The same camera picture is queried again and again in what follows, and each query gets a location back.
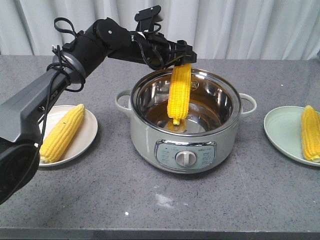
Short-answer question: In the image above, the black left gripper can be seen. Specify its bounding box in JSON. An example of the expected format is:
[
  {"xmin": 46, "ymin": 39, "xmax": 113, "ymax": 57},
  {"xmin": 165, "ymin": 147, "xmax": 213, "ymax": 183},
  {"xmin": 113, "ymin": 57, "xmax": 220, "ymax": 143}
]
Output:
[{"xmin": 131, "ymin": 31, "xmax": 197, "ymax": 70}]

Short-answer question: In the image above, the yellow corn cob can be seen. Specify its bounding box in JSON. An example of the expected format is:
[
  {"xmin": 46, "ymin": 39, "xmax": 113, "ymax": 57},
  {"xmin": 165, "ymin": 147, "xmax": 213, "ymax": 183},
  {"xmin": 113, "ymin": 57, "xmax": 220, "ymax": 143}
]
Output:
[
  {"xmin": 300, "ymin": 105, "xmax": 320, "ymax": 163},
  {"xmin": 167, "ymin": 63, "xmax": 192, "ymax": 126},
  {"xmin": 39, "ymin": 104, "xmax": 85, "ymax": 164}
]

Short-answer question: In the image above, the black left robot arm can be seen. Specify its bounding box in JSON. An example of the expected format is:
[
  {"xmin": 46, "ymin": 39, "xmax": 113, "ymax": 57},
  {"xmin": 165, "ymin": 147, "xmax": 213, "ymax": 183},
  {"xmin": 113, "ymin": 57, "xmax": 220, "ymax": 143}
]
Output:
[{"xmin": 0, "ymin": 18, "xmax": 197, "ymax": 202}]

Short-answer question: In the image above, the white curtain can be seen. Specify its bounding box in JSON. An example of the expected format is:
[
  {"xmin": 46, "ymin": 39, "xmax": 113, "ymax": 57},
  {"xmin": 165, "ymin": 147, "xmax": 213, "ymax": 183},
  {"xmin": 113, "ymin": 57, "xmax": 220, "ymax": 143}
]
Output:
[{"xmin": 0, "ymin": 0, "xmax": 320, "ymax": 60}]

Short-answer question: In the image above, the green electric cooking pot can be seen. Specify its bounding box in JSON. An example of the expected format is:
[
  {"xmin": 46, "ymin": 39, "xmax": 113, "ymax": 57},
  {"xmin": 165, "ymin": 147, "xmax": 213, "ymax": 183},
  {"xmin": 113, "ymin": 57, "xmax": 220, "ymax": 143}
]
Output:
[{"xmin": 118, "ymin": 68, "xmax": 257, "ymax": 174}]

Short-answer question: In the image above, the green plate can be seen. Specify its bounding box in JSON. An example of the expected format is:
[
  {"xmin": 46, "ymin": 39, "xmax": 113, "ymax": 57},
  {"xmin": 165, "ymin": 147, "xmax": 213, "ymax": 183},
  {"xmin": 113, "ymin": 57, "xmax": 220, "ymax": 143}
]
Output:
[{"xmin": 263, "ymin": 106, "xmax": 320, "ymax": 167}]

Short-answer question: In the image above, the beige plate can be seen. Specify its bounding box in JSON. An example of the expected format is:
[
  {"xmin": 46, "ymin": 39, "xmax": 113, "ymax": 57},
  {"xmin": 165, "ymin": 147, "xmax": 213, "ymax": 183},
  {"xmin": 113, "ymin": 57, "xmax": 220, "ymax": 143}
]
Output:
[{"xmin": 39, "ymin": 105, "xmax": 98, "ymax": 168}]

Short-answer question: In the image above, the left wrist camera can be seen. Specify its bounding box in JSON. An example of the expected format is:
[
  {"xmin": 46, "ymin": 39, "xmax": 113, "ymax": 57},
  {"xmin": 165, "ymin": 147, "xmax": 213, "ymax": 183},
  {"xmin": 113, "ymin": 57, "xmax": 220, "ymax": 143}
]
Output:
[{"xmin": 134, "ymin": 5, "xmax": 163, "ymax": 34}]

